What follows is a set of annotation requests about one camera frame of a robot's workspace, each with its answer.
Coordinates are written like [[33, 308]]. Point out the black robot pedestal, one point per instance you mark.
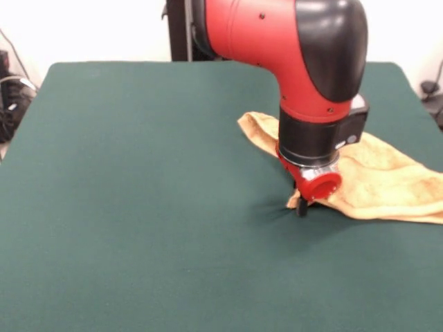
[[178, 34]]

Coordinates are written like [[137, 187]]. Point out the dark green tablecloth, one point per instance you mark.
[[104, 207]]

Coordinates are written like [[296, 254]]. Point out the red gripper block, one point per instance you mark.
[[318, 186]]

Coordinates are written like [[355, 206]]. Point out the tan terry towel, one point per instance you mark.
[[380, 180]]

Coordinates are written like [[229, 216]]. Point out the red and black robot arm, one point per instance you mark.
[[259, 31]]

